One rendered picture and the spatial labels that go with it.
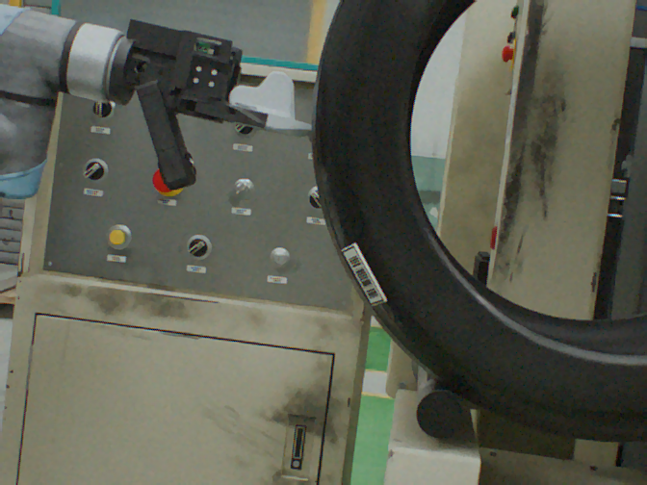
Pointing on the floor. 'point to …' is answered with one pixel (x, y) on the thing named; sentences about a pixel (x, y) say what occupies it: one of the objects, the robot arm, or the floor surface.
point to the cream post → (557, 177)
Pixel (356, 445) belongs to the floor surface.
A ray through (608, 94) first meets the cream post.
